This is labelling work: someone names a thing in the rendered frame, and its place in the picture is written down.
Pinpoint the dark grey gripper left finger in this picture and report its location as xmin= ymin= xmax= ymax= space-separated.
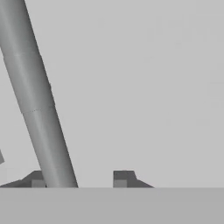
xmin=0 ymin=170 xmax=47 ymax=189

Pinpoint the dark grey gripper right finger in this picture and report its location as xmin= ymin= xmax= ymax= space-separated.
xmin=112 ymin=170 xmax=155 ymax=189

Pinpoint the grey cylindrical cabinet handle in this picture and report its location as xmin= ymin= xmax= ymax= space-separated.
xmin=0 ymin=0 xmax=80 ymax=189

